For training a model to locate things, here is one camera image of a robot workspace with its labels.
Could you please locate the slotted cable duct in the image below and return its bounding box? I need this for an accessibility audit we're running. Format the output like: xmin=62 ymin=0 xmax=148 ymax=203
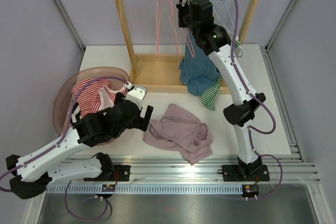
xmin=47 ymin=183 xmax=243 ymax=195

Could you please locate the pink wire hanger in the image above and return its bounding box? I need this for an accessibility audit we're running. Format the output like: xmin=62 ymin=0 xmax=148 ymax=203
xmin=156 ymin=0 xmax=182 ymax=57
xmin=177 ymin=0 xmax=196 ymax=58
xmin=155 ymin=0 xmax=162 ymax=57

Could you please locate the red white striped tank top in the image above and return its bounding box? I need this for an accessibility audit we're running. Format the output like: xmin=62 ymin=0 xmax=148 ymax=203
xmin=76 ymin=79 xmax=127 ymax=118

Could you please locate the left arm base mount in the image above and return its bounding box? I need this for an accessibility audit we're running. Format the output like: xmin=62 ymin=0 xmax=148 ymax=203
xmin=83 ymin=165 xmax=131 ymax=182

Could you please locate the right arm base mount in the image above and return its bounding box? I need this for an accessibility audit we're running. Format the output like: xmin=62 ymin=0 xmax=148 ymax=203
xmin=217 ymin=165 xmax=270 ymax=182

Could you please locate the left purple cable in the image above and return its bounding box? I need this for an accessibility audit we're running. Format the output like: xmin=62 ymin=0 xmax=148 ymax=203
xmin=0 ymin=77 xmax=131 ymax=221

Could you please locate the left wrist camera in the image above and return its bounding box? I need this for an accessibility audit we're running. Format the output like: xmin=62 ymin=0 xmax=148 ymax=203
xmin=125 ymin=82 xmax=147 ymax=110

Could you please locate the green white striped tank top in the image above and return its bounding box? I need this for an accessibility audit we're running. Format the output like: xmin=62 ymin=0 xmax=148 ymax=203
xmin=201 ymin=36 xmax=243 ymax=111

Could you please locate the dusty pink tank top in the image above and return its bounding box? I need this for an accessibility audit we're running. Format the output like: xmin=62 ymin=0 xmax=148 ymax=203
xmin=143 ymin=104 xmax=213 ymax=165

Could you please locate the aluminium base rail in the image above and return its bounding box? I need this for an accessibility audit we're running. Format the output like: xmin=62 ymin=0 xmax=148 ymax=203
xmin=111 ymin=153 xmax=320 ymax=184

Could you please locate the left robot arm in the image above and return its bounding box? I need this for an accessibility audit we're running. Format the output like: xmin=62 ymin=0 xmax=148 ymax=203
xmin=6 ymin=99 xmax=153 ymax=199

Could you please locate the blue tank top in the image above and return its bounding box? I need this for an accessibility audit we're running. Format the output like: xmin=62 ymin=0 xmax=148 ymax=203
xmin=179 ymin=34 xmax=217 ymax=96

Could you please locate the pink plastic basket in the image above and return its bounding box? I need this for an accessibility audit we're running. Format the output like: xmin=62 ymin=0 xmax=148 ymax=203
xmin=52 ymin=67 xmax=130 ymax=135

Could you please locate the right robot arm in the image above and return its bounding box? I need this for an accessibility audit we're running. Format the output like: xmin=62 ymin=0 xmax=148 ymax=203
xmin=176 ymin=0 xmax=266 ymax=180

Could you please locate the wooden clothes rack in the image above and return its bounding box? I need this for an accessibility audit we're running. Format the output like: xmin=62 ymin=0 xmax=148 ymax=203
xmin=115 ymin=0 xmax=259 ymax=93

